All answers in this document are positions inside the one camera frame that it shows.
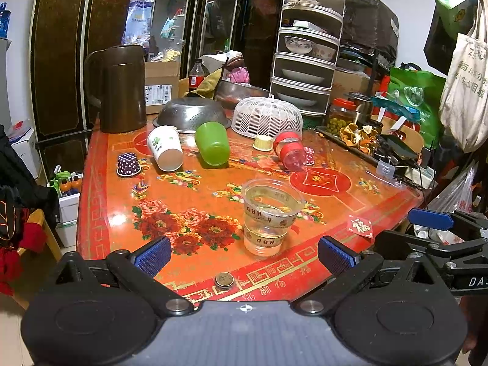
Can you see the wooden chair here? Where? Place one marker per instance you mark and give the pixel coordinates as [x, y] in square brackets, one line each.
[45, 228]

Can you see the black tray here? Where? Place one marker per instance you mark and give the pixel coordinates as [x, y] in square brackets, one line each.
[324, 131]

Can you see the dark wooden cabinet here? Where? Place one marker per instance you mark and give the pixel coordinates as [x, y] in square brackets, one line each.
[61, 45]

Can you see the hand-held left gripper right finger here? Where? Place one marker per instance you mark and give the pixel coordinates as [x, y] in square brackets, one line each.
[337, 256]

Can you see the tiered mesh food rack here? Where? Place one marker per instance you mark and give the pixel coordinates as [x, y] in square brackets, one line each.
[277, 78]

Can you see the blue patterned bowl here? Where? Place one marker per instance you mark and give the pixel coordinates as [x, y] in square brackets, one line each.
[298, 45]

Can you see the green shopping bag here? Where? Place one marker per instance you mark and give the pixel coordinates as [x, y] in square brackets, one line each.
[415, 99]

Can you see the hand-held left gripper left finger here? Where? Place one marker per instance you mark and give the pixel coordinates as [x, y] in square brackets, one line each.
[152, 255]

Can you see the white mesh food cover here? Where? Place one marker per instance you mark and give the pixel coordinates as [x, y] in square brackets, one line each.
[267, 116]

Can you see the clear plastic bag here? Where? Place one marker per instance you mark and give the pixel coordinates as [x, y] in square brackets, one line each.
[453, 194]

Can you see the dark clothing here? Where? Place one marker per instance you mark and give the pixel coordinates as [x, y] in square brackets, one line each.
[19, 190]

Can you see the brown plastic pitcher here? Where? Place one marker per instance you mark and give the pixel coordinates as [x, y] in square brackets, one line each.
[122, 91]

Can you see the large purple dotted paper cup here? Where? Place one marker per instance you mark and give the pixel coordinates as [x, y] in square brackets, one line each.
[129, 163]

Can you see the beige tote bag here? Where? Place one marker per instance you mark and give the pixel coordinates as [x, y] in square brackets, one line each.
[465, 91]

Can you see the pink cloth bundle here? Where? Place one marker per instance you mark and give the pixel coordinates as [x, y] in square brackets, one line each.
[238, 72]

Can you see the white box with bottles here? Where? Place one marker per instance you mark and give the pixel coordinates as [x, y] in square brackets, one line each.
[68, 206]

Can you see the small yellow cup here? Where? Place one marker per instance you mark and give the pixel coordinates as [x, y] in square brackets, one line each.
[263, 143]

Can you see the white carton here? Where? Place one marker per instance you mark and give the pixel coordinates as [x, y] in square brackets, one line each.
[26, 152]

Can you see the steel mug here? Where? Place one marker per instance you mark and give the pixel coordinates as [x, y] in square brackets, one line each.
[360, 106]

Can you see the steel basin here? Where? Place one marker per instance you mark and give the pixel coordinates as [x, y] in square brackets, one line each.
[240, 93]

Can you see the brown cardboard box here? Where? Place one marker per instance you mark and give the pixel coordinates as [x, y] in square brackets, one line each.
[350, 84]

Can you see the clear plastic cup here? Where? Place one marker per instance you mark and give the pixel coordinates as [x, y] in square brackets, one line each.
[267, 213]

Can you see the white plate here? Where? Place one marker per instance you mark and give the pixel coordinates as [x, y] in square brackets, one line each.
[303, 76]
[296, 100]

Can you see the green plastic cup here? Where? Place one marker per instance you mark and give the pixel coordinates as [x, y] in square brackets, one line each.
[211, 141]

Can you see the black fabric bag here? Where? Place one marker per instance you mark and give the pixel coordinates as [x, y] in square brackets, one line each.
[369, 23]

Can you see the dried orange peels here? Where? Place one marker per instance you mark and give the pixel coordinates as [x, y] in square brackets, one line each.
[360, 139]

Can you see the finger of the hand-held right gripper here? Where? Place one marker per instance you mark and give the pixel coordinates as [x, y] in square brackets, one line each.
[430, 219]
[400, 241]

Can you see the glass jar red lid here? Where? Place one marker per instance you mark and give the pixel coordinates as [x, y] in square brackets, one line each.
[340, 120]

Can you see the white paper cup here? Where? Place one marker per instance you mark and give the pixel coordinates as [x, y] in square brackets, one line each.
[164, 146]

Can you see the pink plastic bottle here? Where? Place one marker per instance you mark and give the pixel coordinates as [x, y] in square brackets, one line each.
[291, 153]

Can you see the blue white snack bag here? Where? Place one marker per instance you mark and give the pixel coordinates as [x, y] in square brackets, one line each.
[137, 19]

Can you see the yellow-green cloth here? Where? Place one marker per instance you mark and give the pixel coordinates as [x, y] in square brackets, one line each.
[207, 84]

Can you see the steel colander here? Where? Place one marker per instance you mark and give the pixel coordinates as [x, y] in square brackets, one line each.
[186, 112]

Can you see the black wallet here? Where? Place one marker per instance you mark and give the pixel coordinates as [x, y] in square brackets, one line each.
[398, 148]

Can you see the blue bottle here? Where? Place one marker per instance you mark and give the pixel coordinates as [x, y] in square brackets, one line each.
[3, 19]

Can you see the red paper sticker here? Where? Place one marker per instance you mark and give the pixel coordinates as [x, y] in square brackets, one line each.
[360, 227]

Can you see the green gift bag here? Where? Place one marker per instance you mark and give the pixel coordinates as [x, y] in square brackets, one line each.
[453, 3]

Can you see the floral bowl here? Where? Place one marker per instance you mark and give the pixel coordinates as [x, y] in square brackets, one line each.
[325, 51]

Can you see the bronze bottle cap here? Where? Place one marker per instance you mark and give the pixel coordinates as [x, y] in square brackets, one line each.
[223, 280]

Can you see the cola bottle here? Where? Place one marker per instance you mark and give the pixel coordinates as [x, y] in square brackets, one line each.
[196, 76]

